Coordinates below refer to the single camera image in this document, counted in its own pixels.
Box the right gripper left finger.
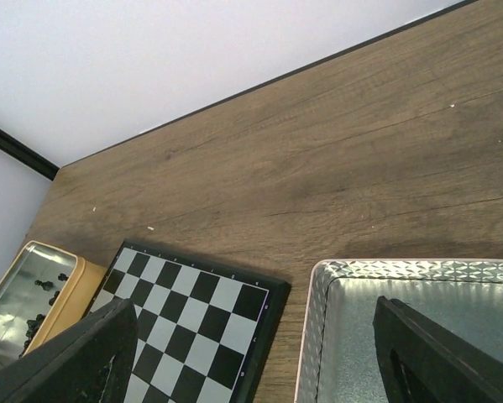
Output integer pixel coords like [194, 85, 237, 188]
[0, 299, 139, 402]

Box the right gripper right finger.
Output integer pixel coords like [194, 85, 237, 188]
[373, 296, 503, 402]

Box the black chess pieces pile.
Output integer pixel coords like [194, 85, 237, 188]
[18, 273, 70, 358]

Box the pink tin tray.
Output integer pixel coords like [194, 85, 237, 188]
[295, 259, 503, 402]

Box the yellow tin tray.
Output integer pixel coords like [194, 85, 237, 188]
[0, 241, 107, 368]

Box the black and silver chessboard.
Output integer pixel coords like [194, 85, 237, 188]
[92, 240, 291, 402]

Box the left black frame post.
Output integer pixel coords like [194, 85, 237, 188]
[0, 129, 60, 181]

